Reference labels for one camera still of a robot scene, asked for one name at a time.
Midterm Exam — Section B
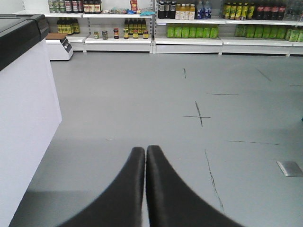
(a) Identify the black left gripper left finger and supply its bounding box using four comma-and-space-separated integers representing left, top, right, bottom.
60, 147, 145, 227

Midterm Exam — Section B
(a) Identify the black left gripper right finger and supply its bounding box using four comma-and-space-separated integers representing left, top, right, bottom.
146, 145, 240, 227

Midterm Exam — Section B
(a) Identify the white chest freezer black lid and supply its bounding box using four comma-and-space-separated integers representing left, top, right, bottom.
0, 14, 62, 227

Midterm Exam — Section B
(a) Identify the white scale with wooden top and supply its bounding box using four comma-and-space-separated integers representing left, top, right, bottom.
46, 33, 73, 61

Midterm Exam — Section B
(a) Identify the white supermarket shelf unit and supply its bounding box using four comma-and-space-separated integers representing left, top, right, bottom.
14, 0, 303, 57

